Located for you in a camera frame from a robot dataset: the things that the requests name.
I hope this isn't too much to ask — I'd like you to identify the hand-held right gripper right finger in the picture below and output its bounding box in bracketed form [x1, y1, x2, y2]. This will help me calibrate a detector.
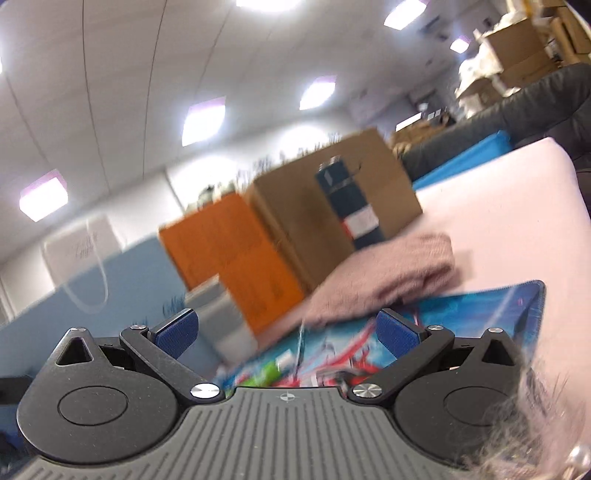
[347, 308, 522, 407]

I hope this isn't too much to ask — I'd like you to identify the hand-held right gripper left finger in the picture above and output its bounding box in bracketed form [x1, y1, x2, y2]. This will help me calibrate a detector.
[55, 308, 225, 408]

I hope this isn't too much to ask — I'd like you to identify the fluffy grey-pink fur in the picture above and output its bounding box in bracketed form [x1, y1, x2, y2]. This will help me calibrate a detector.
[462, 351, 591, 480]

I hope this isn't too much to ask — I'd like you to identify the bright blue flat box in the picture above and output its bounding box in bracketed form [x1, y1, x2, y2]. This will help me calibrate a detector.
[413, 130, 514, 190]

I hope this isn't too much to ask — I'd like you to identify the brown cardboard box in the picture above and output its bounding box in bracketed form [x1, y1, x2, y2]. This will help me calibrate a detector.
[245, 128, 423, 296]

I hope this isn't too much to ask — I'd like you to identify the orange box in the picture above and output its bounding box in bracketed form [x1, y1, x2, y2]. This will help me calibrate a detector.
[159, 191, 308, 335]

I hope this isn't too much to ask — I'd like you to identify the printed colourful mat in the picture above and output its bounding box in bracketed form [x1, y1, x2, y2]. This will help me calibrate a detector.
[217, 279, 548, 398]

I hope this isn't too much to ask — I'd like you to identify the dark blue bottle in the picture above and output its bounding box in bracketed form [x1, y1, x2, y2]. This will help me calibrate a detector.
[315, 156, 386, 252]

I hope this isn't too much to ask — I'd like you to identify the white paper bag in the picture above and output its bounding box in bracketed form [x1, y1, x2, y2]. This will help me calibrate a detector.
[42, 215, 123, 315]

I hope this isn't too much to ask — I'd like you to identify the grey thermos cup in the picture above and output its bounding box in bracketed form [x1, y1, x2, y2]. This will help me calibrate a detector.
[185, 274, 259, 365]

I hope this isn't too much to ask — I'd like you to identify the dark grey cloth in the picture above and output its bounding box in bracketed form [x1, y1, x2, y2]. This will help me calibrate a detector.
[399, 62, 591, 183]

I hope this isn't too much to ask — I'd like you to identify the stack of cardboard boxes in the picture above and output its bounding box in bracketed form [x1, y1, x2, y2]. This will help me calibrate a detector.
[455, 0, 591, 116]

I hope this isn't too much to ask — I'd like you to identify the pink cloth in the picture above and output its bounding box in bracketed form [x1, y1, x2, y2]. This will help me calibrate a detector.
[302, 233, 458, 328]

